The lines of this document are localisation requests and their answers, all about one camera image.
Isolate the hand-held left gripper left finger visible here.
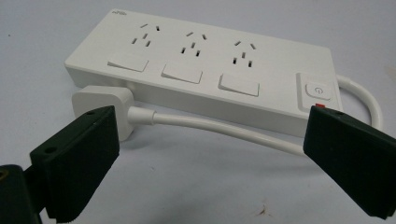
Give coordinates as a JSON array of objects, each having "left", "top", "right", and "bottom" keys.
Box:
[{"left": 29, "top": 105, "right": 120, "bottom": 224}]

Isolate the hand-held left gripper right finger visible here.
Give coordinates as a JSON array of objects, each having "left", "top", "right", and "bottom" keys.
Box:
[{"left": 303, "top": 105, "right": 396, "bottom": 220}]

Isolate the white plug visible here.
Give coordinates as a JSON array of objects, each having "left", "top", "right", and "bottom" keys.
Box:
[{"left": 71, "top": 85, "right": 135, "bottom": 143}]

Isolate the white power cable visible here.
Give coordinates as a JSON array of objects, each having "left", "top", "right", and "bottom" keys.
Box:
[{"left": 127, "top": 74, "right": 384, "bottom": 157}]

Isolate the white power strip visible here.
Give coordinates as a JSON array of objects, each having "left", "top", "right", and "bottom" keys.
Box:
[{"left": 64, "top": 7, "right": 344, "bottom": 138}]

